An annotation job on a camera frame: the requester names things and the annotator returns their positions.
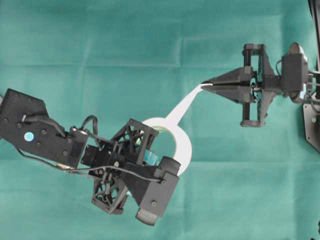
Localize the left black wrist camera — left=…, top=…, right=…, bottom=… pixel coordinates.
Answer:
left=123, top=156, right=181, bottom=212

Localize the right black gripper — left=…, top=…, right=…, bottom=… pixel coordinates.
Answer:
left=202, top=43, right=282, bottom=127

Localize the white duct tape roll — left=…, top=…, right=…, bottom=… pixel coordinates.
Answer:
left=142, top=83, right=212, bottom=176

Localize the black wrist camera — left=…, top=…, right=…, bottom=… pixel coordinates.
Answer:
left=123, top=156, right=181, bottom=212
left=280, top=42, right=309, bottom=104

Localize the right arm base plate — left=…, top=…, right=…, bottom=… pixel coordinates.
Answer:
left=302, top=103, right=320, bottom=152

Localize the green table cloth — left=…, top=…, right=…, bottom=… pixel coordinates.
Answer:
left=0, top=0, right=320, bottom=240

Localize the black cable on right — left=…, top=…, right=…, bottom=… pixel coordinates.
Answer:
left=306, top=0, right=320, bottom=71

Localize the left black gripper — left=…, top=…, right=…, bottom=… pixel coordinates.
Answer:
left=79, top=118, right=159, bottom=215

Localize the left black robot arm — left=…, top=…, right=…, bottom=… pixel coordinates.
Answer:
left=0, top=89, right=163, bottom=215

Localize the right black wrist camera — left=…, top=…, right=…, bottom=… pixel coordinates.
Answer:
left=280, top=42, right=309, bottom=104

